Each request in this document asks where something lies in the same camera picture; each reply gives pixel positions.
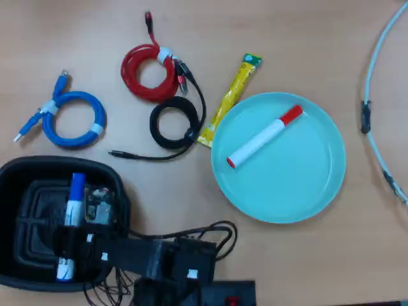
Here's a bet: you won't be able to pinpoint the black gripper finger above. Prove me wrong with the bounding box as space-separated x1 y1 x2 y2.
52 224 84 261

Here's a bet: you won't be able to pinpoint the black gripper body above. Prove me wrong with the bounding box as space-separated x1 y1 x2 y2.
78 222 162 277

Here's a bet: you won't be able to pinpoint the blue marker pen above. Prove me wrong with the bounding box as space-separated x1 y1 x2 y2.
55 172 87 284

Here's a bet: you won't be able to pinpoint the black plastic tray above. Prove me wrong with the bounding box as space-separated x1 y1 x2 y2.
0 155 131 293

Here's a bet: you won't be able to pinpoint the red marker pen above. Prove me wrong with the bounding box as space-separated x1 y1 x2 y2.
226 104 303 169

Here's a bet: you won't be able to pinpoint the teal round plate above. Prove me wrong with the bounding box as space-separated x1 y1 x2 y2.
210 91 347 224

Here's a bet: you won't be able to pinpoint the yellow stick packet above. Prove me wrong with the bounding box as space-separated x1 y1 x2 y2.
196 52 264 149

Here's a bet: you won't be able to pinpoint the small black tape wrap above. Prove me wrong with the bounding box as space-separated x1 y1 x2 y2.
382 170 398 192

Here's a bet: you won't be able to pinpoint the large black tape wrap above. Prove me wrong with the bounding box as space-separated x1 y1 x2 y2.
361 99 373 134

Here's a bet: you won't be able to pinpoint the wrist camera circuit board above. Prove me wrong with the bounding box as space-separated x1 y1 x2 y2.
83 187 116 226

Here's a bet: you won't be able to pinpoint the thin black robot wires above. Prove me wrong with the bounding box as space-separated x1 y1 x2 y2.
84 219 238 306

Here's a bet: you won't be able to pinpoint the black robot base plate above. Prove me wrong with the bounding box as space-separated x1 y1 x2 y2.
133 279 257 306

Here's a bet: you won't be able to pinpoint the black coiled usb cable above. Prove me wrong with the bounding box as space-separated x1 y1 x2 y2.
107 59 207 161

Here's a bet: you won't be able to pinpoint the blue coiled usb cable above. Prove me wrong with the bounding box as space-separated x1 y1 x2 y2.
12 69 108 150

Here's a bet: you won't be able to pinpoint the red coiled usb cable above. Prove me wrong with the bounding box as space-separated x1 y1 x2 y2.
120 9 191 103

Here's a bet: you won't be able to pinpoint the white thick cable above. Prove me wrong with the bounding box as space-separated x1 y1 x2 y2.
361 0 408 205

